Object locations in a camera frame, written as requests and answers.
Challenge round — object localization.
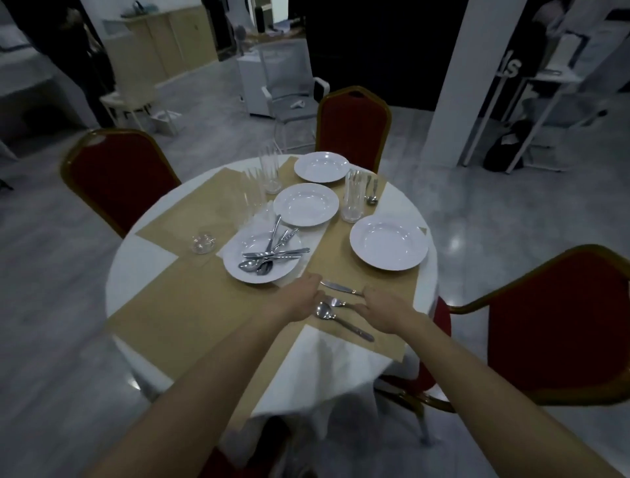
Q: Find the person's left hand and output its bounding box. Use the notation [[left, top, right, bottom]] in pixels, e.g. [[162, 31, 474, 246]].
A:
[[273, 272, 321, 324]]

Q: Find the person's right hand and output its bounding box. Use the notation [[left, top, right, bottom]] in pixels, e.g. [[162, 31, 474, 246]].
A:
[[344, 287, 413, 337]]

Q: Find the person's right forearm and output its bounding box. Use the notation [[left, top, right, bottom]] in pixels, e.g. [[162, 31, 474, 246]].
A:
[[389, 299, 625, 478]]

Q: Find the person's left forearm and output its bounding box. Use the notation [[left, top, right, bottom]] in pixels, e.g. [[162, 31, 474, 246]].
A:
[[83, 301, 302, 478]]

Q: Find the silver table knife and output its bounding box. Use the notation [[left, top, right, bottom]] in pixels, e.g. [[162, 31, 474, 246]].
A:
[[320, 281, 365, 297], [242, 247, 311, 260]]

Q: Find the tan paper placemat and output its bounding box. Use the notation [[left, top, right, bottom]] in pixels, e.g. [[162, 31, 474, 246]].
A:
[[299, 178, 430, 364], [105, 255, 322, 431], [134, 154, 298, 271]]

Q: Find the white deep plate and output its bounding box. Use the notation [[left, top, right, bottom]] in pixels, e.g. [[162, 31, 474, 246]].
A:
[[273, 183, 341, 228], [294, 151, 350, 184], [222, 230, 304, 286], [349, 214, 429, 272]]

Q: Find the white round tablecloth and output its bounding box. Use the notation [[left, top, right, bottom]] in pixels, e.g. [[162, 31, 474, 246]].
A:
[[104, 154, 440, 469]]

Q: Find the tall clear drinking glass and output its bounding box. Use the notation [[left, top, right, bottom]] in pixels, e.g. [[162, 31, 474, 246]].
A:
[[341, 168, 368, 224], [258, 142, 283, 194], [242, 166, 269, 220]]

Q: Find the short clear glass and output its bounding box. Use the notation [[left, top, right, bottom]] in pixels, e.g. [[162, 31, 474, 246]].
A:
[[190, 230, 218, 255]]

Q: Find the red gold-framed banquet chair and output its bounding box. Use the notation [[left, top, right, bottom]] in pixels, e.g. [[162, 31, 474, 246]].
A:
[[59, 127, 182, 240], [373, 244, 630, 445], [314, 86, 393, 174]]

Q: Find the grey mesh office chair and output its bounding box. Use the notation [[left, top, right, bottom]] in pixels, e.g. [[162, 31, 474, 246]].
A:
[[260, 38, 330, 154]]

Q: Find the white floor appliance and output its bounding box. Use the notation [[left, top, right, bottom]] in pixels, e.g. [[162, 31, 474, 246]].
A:
[[236, 51, 274, 119]]

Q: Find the white open box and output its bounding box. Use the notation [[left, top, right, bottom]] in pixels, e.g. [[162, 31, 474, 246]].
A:
[[150, 109, 184, 137]]

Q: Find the black bag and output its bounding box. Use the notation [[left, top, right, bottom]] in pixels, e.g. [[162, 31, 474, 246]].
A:
[[482, 118, 536, 173]]

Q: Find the white chair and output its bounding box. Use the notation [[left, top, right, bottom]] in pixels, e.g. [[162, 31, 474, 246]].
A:
[[100, 47, 159, 133]]

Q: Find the light wooden cabinet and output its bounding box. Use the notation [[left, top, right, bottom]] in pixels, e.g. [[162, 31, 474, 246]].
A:
[[102, 4, 220, 85]]

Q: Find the white metal frame table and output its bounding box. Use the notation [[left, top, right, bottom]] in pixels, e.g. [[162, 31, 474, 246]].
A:
[[459, 68, 587, 174]]

